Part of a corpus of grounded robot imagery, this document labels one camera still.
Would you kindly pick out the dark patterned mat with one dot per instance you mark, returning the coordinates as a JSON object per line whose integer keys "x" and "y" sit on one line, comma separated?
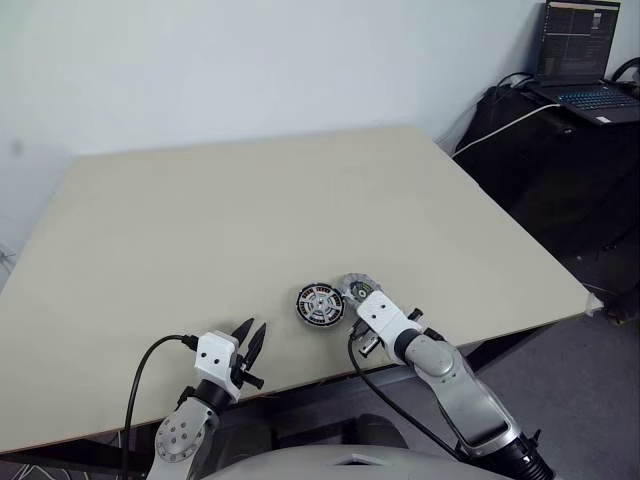
{"x": 50, "y": 472}

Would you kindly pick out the large black case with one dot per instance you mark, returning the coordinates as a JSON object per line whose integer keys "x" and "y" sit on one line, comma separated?
{"x": 575, "y": 190}

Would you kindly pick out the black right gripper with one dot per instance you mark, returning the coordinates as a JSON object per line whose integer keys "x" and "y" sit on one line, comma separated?
{"x": 364, "y": 341}

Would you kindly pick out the clear table corner guard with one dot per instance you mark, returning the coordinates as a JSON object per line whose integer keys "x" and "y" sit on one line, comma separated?
{"x": 594, "y": 304}

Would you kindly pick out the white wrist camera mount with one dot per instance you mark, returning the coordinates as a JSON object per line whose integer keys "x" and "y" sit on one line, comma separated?
{"x": 215, "y": 352}
{"x": 382, "y": 315}

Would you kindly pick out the black open laptop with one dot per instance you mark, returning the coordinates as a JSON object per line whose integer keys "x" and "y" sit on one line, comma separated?
{"x": 595, "y": 97}

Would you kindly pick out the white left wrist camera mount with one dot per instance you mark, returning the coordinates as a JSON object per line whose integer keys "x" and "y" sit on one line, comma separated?
{"x": 215, "y": 352}

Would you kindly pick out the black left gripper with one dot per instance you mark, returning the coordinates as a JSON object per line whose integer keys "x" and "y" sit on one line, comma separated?
{"x": 242, "y": 367}

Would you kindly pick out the silver motor stator housing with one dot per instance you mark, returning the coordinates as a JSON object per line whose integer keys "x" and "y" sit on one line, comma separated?
{"x": 299, "y": 310}

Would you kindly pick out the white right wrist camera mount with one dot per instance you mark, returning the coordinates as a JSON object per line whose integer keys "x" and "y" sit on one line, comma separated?
{"x": 382, "y": 315}

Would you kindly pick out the silver robot torso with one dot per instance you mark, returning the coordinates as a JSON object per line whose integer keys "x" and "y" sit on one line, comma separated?
{"x": 350, "y": 467}

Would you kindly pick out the silver motor end cover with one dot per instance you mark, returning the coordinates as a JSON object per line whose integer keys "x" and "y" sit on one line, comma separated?
{"x": 357, "y": 287}

